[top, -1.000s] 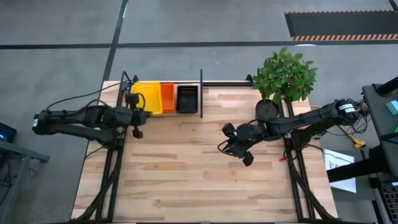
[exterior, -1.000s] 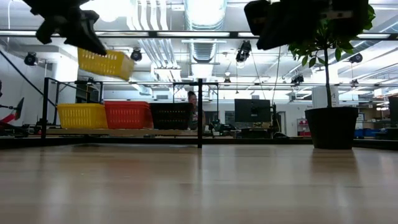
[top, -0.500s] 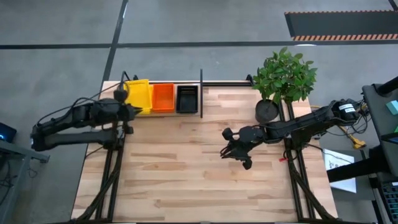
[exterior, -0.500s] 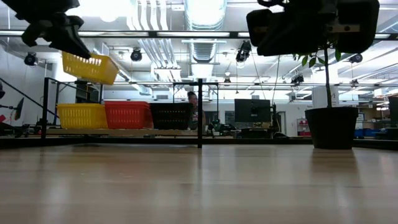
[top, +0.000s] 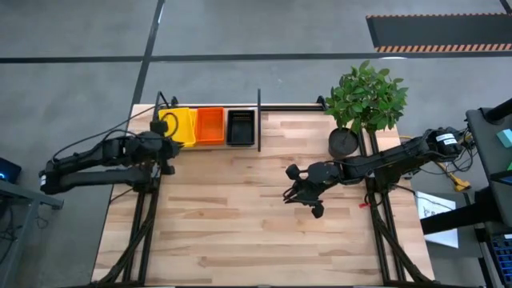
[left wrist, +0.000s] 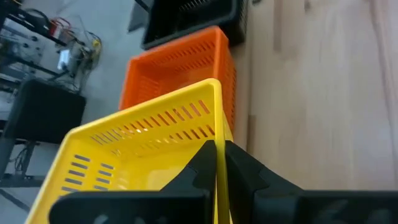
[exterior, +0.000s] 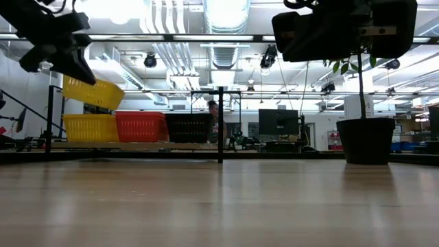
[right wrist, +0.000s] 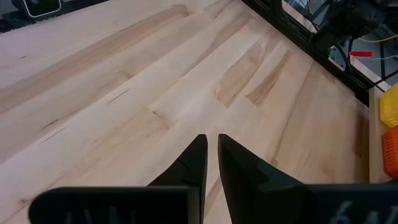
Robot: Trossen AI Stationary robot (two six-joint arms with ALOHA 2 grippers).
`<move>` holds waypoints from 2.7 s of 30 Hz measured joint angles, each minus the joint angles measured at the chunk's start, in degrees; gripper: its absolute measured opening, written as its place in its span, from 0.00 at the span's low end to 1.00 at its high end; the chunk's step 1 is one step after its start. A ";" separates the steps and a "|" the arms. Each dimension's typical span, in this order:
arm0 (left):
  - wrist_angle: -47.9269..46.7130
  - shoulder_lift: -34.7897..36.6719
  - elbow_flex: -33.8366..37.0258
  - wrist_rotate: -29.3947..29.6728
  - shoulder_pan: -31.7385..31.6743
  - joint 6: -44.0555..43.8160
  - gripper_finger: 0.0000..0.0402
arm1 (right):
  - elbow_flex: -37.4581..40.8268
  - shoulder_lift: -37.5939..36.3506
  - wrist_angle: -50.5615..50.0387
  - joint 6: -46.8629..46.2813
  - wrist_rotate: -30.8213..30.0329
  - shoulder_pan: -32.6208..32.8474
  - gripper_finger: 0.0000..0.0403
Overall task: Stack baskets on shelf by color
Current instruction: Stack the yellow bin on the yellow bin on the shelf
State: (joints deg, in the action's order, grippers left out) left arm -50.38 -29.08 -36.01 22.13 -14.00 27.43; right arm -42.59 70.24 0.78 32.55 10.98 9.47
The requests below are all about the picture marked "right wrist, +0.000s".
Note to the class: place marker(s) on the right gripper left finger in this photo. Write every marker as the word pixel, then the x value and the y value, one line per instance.
pixel 189 174

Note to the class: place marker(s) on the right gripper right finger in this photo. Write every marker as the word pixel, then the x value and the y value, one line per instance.
pixel 255 193

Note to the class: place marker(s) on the orange plastic slotted basket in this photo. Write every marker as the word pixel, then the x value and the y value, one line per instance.
pixel 391 152

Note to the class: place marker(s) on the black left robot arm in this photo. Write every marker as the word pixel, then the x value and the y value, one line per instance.
pixel 348 18

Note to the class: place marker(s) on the yellow plastic slotted basket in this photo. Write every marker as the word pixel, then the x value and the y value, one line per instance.
pixel 390 107

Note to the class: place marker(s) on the red tag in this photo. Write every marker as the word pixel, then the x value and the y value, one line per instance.
pixel 360 54

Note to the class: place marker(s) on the black left table frame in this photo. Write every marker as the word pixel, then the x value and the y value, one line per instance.
pixel 354 84

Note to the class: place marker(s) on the black table-level camera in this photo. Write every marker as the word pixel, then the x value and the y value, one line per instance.
pixel 40 6

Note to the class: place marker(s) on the black front frame rail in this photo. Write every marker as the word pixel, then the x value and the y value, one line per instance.
pixel 6 23

